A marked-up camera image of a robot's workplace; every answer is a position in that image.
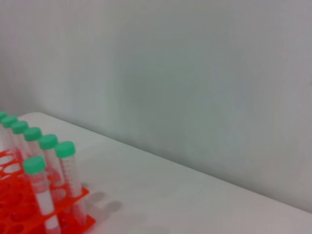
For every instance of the green capped clear test tube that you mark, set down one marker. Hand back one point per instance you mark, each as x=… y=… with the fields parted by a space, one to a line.
x=19 y=126
x=9 y=121
x=32 y=133
x=3 y=114
x=48 y=141
x=34 y=164
x=65 y=148

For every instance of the orange plastic test tube rack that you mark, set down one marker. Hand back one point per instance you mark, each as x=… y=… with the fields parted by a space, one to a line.
x=14 y=207

